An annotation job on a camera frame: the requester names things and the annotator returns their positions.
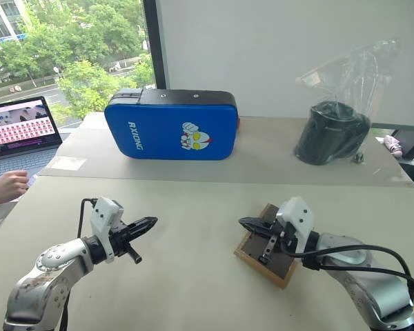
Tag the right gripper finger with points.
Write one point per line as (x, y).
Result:
(258, 230)
(257, 221)

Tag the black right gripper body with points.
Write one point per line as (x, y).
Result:
(281, 236)

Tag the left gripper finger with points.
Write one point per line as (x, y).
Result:
(141, 230)
(143, 222)

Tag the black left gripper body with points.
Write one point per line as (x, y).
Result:
(120, 238)

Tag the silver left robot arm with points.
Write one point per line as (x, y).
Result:
(48, 272)

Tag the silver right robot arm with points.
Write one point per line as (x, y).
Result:
(365, 286)

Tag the open laptop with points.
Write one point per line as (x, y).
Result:
(20, 127)

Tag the person's bare hand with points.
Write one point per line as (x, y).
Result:
(7, 188)

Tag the blue kick pad with cartoon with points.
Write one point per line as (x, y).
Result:
(165, 131)

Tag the small white paper slip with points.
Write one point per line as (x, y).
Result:
(33, 181)

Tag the black round container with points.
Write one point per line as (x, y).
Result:
(327, 138)

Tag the small black metal clip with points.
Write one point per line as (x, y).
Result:
(359, 157)

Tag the pink folded item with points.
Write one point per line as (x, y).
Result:
(393, 145)

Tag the black side furniture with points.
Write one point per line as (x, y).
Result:
(412, 143)

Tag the black item in plastic bag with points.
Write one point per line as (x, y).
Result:
(362, 79)

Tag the wooden framed dark board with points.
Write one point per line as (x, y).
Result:
(252, 246)

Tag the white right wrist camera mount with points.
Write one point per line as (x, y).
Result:
(296, 213)

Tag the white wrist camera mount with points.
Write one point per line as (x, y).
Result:
(103, 213)
(296, 213)

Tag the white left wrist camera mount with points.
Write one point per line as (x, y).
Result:
(103, 213)

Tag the black window frame post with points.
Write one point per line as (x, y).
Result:
(155, 45)

